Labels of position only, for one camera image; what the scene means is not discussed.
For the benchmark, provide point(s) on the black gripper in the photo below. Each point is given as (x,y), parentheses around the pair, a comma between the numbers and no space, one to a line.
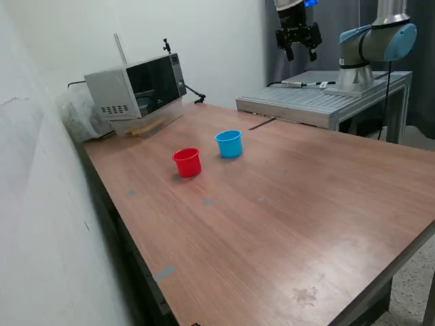
(294,20)

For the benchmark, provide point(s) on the translucent plastic bag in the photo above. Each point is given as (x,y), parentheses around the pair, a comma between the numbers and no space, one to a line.
(78,115)

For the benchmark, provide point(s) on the thin white rod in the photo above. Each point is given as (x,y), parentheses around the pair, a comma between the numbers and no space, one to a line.
(119,47)

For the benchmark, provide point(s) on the grey tape strip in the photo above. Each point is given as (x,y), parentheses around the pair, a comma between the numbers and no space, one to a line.
(163,273)

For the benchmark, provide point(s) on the silver connector box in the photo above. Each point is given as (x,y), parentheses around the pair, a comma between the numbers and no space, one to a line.
(292,83)

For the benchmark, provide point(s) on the grey table leg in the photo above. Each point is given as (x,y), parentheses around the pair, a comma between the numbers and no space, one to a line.
(374,302)

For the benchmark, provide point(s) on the silver microwave oven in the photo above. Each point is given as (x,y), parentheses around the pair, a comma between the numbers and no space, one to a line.
(112,91)

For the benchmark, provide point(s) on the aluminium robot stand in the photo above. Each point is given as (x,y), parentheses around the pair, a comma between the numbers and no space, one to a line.
(299,102)

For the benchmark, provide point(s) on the red plastic cup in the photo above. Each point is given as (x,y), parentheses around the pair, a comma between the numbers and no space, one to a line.
(187,166)

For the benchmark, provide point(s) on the small black camera mount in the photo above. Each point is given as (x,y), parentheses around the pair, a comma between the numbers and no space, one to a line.
(166,45)

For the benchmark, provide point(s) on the silver blue UR5e robot arm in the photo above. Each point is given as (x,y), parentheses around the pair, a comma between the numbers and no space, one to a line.
(367,44)

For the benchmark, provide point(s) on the blue plastic cup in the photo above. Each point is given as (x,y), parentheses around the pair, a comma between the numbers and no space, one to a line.
(229,147)

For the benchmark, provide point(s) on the wooden sticks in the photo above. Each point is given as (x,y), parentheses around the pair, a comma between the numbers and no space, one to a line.
(139,130)

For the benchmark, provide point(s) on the dark flat strip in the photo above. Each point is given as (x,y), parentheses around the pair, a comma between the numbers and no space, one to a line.
(260,124)

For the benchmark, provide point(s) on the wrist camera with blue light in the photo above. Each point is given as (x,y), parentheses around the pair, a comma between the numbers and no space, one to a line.
(311,3)

